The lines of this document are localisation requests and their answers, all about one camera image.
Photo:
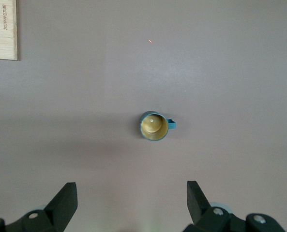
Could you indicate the brown table cover mat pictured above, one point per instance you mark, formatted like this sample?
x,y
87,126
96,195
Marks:
x,y
85,96

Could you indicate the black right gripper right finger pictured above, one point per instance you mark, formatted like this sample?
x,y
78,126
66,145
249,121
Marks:
x,y
196,205

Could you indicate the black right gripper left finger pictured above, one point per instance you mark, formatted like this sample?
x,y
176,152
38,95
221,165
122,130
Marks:
x,y
58,210

